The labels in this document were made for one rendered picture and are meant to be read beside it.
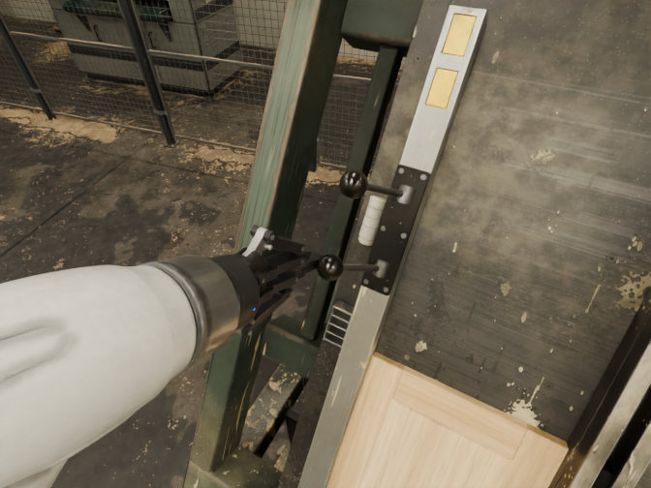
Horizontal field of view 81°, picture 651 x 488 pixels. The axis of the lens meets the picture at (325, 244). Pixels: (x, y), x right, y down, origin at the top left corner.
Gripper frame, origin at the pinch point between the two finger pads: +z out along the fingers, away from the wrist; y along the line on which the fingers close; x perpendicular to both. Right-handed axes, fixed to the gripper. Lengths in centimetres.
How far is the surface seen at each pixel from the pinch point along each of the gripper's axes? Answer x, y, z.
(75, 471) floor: -96, 143, 44
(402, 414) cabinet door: 19.2, 23.9, 13.9
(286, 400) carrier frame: -11, 53, 38
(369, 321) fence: 9.2, 9.5, 11.5
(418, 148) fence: 8.0, -19.0, 11.4
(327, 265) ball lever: 3.6, -0.9, -0.3
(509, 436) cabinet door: 34.7, 18.4, 13.5
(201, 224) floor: -156, 63, 168
